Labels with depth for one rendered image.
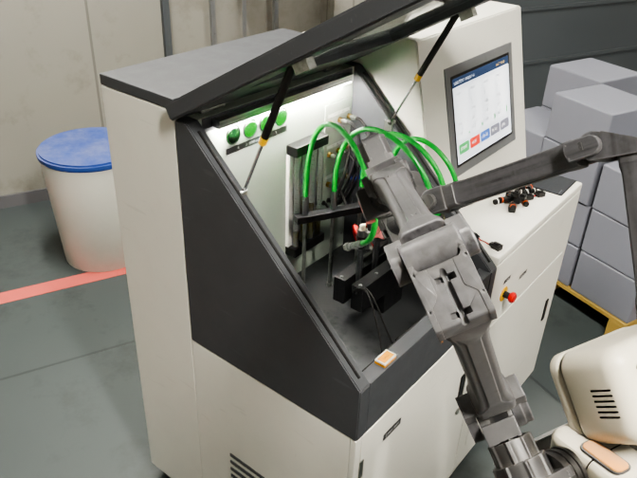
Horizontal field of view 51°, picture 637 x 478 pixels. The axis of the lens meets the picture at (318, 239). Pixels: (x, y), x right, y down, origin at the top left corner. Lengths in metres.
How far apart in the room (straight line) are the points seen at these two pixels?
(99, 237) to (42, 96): 1.10
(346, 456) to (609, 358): 0.83
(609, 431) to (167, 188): 1.15
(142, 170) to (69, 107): 2.65
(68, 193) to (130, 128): 1.79
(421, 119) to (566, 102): 1.47
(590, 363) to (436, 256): 0.38
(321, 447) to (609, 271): 2.02
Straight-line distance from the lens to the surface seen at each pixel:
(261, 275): 1.58
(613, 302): 3.47
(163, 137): 1.67
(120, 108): 1.78
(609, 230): 3.37
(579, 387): 1.14
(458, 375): 2.14
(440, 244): 0.82
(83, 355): 3.22
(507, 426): 1.11
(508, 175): 1.49
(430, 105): 2.04
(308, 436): 1.78
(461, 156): 2.21
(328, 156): 2.05
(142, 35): 4.39
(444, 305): 0.80
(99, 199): 3.51
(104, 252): 3.68
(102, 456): 2.77
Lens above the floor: 2.02
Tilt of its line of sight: 31 degrees down
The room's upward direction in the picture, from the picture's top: 2 degrees clockwise
